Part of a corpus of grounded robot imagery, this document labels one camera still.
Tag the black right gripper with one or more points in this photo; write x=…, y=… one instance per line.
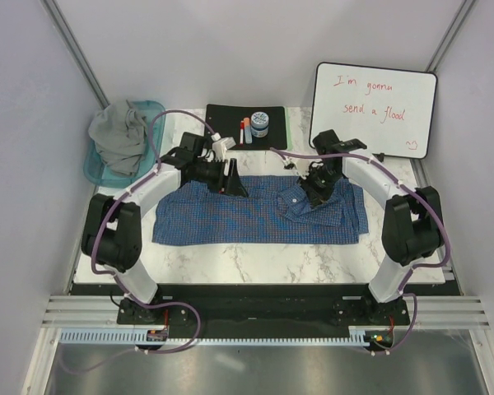
x=315, y=197

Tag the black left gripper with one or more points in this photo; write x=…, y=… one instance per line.
x=232, y=184

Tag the blue checkered long sleeve shirt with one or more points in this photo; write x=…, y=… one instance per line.
x=275, y=211

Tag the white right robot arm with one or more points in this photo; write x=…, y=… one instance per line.
x=412, y=217

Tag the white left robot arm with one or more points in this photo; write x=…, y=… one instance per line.
x=112, y=234

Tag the red marker pen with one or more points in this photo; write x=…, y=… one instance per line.
x=242, y=133

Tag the black clipboard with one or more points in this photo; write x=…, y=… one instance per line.
x=226, y=120

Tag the blue lidded small jar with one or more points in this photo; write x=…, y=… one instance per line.
x=259, y=122

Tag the teal plastic bin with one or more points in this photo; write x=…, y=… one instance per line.
x=99, y=174

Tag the grey crumpled shirt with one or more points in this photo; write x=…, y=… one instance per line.
x=119, y=133

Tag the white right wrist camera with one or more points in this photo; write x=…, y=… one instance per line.
x=299, y=167

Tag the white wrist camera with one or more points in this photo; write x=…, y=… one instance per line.
x=299, y=167
x=220, y=145

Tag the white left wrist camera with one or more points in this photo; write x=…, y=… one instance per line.
x=220, y=145

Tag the white whiteboard black frame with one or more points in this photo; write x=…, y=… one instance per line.
x=389, y=110

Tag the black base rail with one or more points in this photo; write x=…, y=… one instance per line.
x=265, y=310

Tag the aluminium extrusion frame rail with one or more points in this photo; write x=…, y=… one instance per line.
x=433, y=312

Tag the white slotted cable duct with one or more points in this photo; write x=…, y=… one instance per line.
x=151, y=337

